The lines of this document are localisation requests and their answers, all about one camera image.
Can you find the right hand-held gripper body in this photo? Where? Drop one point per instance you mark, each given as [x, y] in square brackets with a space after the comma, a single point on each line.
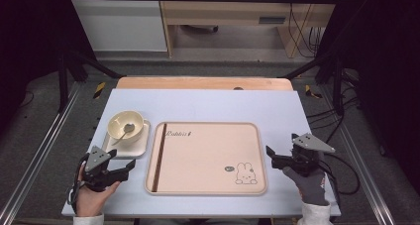
[307, 159]

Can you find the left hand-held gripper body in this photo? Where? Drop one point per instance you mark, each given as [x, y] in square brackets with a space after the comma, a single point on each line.
[99, 175]

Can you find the cream square plate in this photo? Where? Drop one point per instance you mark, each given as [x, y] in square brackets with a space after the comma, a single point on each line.
[132, 149]

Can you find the metal spoon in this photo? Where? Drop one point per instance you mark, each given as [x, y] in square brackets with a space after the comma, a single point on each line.
[128, 128]

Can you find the cream bowl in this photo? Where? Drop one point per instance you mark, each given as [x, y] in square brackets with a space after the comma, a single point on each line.
[117, 121]

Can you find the pink tray with rabbit print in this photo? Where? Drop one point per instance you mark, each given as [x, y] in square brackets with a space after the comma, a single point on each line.
[204, 159]

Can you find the person's left hand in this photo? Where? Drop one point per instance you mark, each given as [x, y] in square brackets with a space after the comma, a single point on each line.
[90, 202]

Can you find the person's right hand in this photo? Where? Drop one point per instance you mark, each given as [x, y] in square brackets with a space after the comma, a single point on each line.
[312, 188]

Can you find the yellow and black tape strip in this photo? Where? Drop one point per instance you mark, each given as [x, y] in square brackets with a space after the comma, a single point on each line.
[99, 90]
[310, 91]

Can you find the black metal stand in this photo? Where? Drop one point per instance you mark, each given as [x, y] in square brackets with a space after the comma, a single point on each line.
[62, 83]
[337, 86]

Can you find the wooden table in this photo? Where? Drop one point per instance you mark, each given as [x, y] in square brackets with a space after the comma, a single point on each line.
[185, 83]

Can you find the black curtain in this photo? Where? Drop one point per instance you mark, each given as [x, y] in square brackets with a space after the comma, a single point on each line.
[29, 36]
[386, 53]

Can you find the white cabinet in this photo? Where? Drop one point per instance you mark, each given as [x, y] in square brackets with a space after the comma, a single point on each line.
[122, 26]

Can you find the wooden desk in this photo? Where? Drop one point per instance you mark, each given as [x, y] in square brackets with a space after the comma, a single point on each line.
[214, 12]

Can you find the aluminium floor rail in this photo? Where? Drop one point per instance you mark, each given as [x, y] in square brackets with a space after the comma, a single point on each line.
[360, 172]
[39, 152]

